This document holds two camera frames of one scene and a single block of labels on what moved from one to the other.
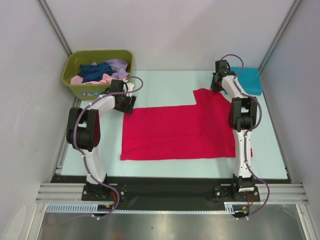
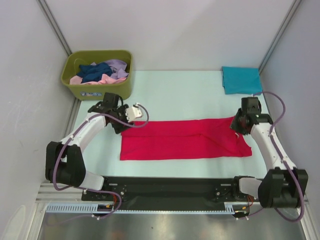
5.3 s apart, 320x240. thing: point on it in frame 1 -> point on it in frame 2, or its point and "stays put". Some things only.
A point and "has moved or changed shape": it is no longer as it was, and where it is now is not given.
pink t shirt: [105, 79] stays put
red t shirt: [202, 130] has moved or changed shape
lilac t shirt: [119, 67] stays put
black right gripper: [213, 87] -> [234, 125]
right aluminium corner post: [284, 25] stays put
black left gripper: [128, 108] -> [120, 128]
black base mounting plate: [127, 193] stays put
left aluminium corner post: [55, 27] stays put
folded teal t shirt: [249, 79] stays put
